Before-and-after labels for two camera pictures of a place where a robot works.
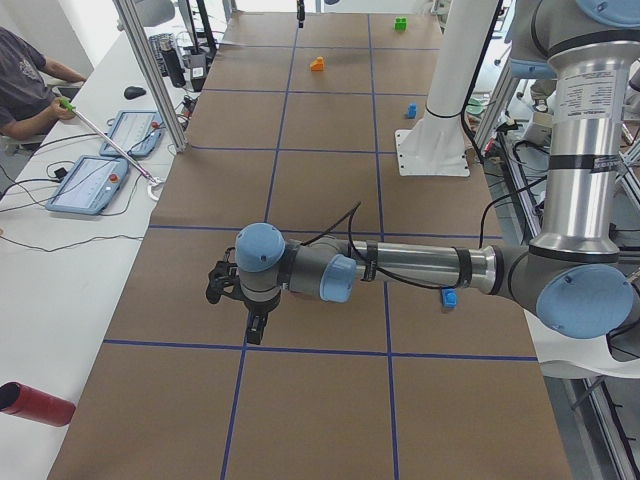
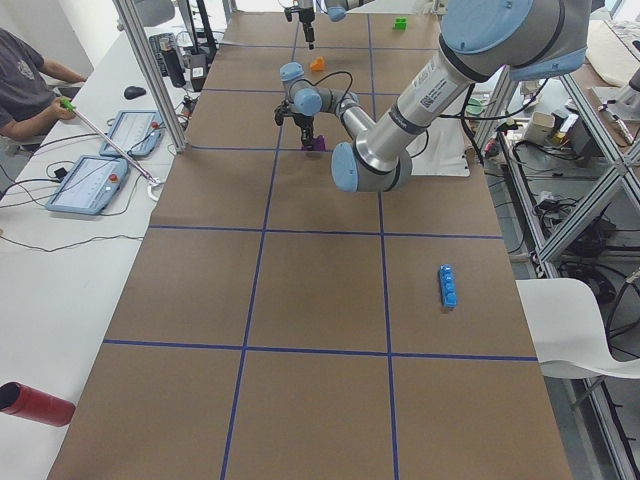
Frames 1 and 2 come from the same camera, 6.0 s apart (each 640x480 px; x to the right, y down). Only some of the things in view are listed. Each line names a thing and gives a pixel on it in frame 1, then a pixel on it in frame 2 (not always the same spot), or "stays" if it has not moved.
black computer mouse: x=133 y=92 stays
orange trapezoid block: x=318 y=64 stays
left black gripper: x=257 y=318 -> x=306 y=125
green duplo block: x=400 y=24 stays
